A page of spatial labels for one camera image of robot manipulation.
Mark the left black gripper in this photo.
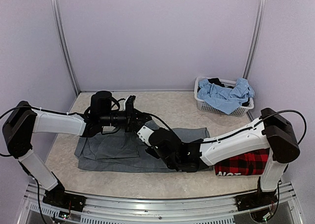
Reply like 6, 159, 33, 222
100, 103, 152, 132

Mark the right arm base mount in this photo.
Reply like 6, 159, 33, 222
235, 179, 279, 212

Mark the left aluminium frame post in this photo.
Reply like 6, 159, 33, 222
51, 0, 80, 96

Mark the light blue shirt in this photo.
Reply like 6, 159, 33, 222
196, 78, 255, 115

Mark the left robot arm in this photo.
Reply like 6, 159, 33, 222
2, 91, 154, 207

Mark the white plastic laundry basket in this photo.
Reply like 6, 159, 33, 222
194, 77, 255, 117

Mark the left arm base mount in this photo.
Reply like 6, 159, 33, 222
43, 180, 86, 212

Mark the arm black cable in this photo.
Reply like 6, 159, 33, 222
145, 109, 308, 146
0, 97, 124, 158

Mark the right aluminium frame post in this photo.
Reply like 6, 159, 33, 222
243, 0, 266, 79

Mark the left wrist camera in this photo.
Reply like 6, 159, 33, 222
123, 95, 136, 118

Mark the black garment in basket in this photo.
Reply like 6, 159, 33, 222
205, 78, 254, 114

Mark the aluminium frame post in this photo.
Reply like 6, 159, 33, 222
51, 0, 80, 96
243, 0, 266, 79

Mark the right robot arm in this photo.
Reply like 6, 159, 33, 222
137, 108, 300, 206

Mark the front aluminium rail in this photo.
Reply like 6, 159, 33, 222
18, 182, 302, 224

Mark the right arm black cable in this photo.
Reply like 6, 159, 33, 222
145, 109, 308, 146

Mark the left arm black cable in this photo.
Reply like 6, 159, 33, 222
0, 97, 124, 158

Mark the grey long sleeve shirt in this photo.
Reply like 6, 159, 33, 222
74, 120, 214, 173

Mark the red black plaid shirt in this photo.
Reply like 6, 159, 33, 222
214, 149, 269, 176

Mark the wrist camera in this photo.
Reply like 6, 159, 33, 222
123, 95, 136, 118
136, 126, 154, 147

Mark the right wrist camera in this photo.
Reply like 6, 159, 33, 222
136, 126, 154, 147

